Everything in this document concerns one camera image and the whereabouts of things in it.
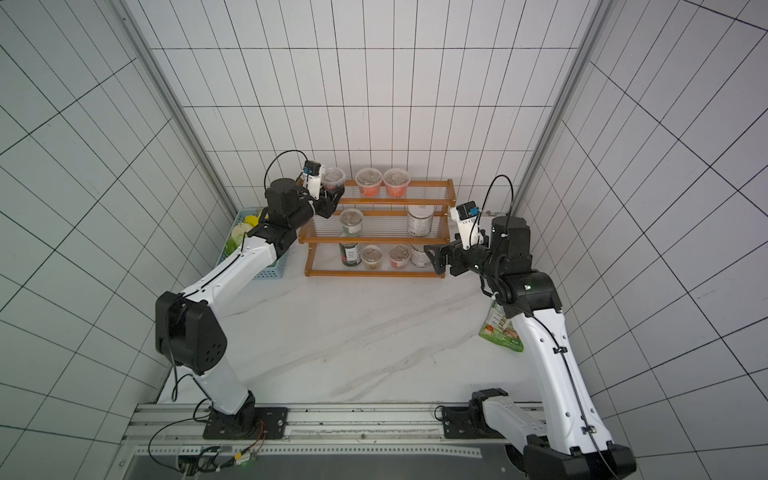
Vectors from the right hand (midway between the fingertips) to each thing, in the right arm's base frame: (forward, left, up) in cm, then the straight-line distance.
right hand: (430, 241), depth 68 cm
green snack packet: (-6, -23, -33) cm, 41 cm away
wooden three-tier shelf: (+19, +14, -17) cm, 29 cm away
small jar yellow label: (+14, +17, -26) cm, 34 cm away
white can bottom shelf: (+15, +1, -27) cm, 30 cm away
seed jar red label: (+22, +17, 0) cm, 27 cm away
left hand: (+19, +27, -2) cm, 33 cm away
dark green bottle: (+14, +24, -25) cm, 37 cm away
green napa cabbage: (+18, +64, -23) cm, 70 cm away
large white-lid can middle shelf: (+18, +1, -11) cm, 21 cm away
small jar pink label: (+15, +7, -26) cm, 31 cm away
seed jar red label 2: (+21, +9, 0) cm, 23 cm away
